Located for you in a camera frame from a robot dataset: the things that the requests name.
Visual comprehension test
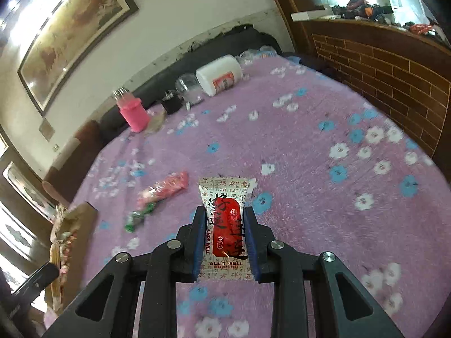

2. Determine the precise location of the green clear candy packet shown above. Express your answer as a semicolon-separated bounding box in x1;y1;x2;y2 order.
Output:
124;202;156;233

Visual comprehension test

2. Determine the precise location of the wooden glass door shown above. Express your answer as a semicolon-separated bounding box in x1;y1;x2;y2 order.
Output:
1;130;52;275

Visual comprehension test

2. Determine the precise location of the black sofa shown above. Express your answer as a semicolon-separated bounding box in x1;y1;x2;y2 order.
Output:
98;24;283;138

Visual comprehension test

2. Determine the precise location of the pink sleeved bottle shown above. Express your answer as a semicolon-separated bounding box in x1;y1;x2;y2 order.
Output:
112;87;150;133

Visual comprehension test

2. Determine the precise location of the purple floral tablecloth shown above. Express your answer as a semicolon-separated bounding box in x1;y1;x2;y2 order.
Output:
73;57;450;337

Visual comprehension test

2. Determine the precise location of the cardboard box tray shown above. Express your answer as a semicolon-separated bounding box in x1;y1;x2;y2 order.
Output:
46;202;98;315

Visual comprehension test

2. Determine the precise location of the framed wall painting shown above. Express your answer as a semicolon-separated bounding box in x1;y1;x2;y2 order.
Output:
17;0;138;116

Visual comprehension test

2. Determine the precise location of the small grey notebook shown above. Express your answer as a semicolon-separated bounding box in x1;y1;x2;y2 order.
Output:
145;111;167;134

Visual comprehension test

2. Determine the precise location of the brown wooden cabinet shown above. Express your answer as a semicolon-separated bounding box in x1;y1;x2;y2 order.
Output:
275;0;450;177

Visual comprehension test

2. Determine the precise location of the white plastic jar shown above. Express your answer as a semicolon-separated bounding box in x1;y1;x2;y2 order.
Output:
196;55;243;97

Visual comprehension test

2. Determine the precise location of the white red snack packet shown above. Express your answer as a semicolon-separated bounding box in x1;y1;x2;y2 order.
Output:
199;177;253;281

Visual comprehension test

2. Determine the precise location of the small black box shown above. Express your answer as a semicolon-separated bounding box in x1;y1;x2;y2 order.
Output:
161;90;184;115

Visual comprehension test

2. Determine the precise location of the pink snack packet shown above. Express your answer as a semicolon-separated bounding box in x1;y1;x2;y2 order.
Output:
137;171;189;209

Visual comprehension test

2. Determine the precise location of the brown armchair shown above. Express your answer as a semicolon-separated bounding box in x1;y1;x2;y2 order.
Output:
41;120;104;208

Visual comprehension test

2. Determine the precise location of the clear plastic cup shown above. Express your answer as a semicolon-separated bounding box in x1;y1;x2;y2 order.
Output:
175;73;204;106

